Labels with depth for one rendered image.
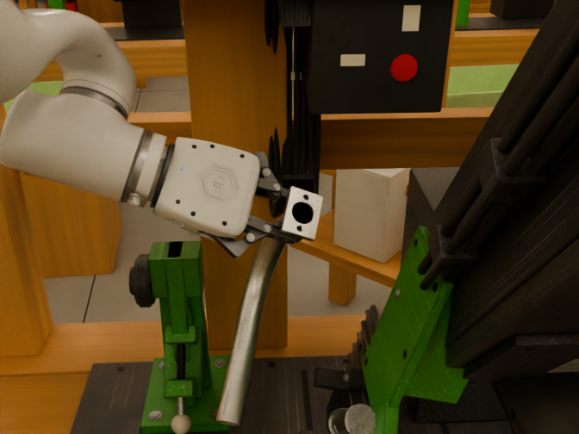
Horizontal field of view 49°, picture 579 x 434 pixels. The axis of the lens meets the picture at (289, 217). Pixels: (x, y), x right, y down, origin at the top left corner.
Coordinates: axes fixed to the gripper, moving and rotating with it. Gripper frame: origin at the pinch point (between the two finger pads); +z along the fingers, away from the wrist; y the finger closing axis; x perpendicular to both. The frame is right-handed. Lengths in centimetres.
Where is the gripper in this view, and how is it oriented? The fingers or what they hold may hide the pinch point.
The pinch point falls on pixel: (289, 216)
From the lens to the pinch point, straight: 73.4
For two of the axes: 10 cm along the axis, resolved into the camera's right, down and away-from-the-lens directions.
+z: 9.2, 3.0, 2.4
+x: -3.3, 2.9, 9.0
